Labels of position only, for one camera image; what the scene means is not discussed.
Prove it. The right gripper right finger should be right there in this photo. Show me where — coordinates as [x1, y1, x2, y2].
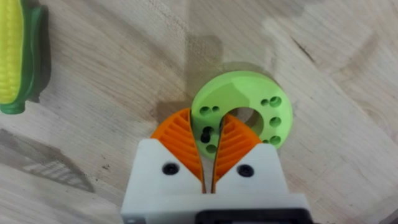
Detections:
[211, 113, 290, 197]

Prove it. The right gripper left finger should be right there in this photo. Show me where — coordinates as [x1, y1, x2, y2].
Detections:
[126, 108, 206, 199]

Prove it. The green disc with holes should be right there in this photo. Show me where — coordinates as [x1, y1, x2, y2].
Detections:
[190, 70, 294, 160]

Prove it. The toy corn cob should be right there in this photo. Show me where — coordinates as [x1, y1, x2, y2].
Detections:
[0, 0, 44, 115]

